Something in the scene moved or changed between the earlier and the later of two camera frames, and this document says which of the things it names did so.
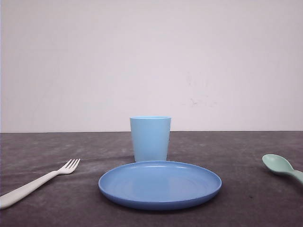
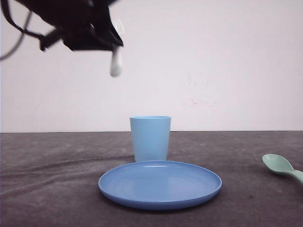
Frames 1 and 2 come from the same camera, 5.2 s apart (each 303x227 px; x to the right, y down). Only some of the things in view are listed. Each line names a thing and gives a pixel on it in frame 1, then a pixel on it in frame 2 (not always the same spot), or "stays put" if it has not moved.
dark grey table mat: [251, 195] stays put
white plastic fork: [6, 198] -> [116, 59]
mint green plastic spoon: [278, 163] stays put
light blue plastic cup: [150, 136] stays put
